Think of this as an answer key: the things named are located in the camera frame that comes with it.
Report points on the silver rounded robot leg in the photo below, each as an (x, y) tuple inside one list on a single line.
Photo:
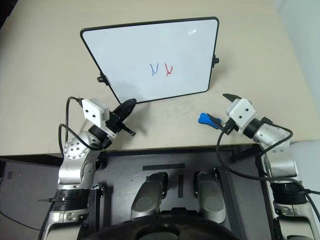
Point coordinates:
[(212, 200), (147, 197)]

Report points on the blue plastic object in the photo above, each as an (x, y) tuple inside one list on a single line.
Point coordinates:
[(203, 118)]

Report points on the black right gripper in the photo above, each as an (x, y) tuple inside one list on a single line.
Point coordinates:
[(230, 126)]

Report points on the long grey tape strip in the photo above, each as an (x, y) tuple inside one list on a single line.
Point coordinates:
[(163, 167)]

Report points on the dark grey floor mat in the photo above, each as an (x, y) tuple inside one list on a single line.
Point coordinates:
[(25, 190)]

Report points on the dark rounded robot torso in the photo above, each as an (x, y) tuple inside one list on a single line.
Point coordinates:
[(160, 227)]

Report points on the white board with black frame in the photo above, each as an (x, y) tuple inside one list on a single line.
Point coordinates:
[(150, 47)]

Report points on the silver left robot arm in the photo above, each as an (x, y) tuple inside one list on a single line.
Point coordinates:
[(75, 150)]

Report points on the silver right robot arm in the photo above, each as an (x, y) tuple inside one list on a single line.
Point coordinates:
[(280, 160)]

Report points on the black base platform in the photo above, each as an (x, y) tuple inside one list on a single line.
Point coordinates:
[(120, 170)]

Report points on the short grey tape strip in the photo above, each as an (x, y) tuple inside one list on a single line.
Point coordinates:
[(180, 186)]

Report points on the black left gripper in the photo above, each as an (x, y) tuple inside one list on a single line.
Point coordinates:
[(116, 123)]

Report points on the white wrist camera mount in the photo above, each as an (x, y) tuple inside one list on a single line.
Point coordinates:
[(243, 110), (93, 110)]

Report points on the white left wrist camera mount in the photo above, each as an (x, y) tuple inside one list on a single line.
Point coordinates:
[(93, 110)]

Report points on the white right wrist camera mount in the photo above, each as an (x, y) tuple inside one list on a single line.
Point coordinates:
[(243, 110)]

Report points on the black whiteboard pivot knob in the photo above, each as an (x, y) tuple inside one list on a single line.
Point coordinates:
[(102, 78), (215, 60)]

